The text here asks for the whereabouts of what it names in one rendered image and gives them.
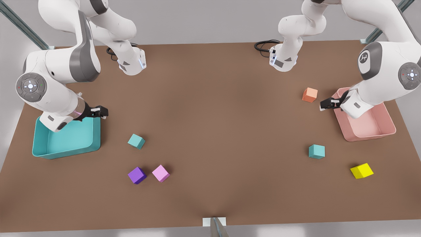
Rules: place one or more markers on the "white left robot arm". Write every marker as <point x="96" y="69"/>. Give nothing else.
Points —
<point x="388" y="65"/>

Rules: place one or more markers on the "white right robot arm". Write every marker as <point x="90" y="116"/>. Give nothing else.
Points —
<point x="59" y="65"/>

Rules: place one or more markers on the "orange cube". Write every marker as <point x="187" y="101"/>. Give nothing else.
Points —
<point x="309" y="94"/>

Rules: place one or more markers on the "teal tray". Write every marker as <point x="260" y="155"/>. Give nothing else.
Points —
<point x="67" y="140"/>

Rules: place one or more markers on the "pink tray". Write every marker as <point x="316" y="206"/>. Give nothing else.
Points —
<point x="366" y="123"/>

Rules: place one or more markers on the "teal blue cube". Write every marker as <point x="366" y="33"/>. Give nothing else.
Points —
<point x="316" y="151"/>
<point x="136" y="141"/>

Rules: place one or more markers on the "yellow cube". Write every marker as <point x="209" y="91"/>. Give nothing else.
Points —
<point x="361" y="171"/>

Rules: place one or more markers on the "purple cube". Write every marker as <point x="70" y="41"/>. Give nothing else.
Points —
<point x="136" y="175"/>

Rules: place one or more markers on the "pink cube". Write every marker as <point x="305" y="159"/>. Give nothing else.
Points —
<point x="160" y="173"/>

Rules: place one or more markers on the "silver frame post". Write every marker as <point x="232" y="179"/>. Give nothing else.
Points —
<point x="383" y="24"/>
<point x="23" y="24"/>
<point x="215" y="227"/>

